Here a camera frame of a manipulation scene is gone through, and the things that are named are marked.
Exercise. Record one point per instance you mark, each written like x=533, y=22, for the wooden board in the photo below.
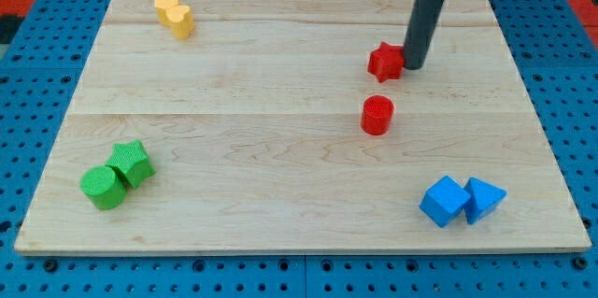
x=253, y=128

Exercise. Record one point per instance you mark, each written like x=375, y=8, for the blue cube block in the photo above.
x=444, y=201

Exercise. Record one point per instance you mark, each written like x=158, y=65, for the green cylinder block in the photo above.
x=103, y=187

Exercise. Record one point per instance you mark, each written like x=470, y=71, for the red cylinder block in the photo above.
x=377, y=115

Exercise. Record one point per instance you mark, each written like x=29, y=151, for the yellow heart block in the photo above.
x=180, y=21

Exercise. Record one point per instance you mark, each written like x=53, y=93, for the red star block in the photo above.
x=386, y=62

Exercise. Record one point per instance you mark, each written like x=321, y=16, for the yellow hexagon block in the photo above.
x=161, y=6

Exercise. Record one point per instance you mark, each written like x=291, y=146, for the green star block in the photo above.
x=131, y=163

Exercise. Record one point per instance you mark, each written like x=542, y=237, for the blue triangle block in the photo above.
x=484, y=198

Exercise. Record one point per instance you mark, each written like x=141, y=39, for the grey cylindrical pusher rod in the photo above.
x=420, y=32

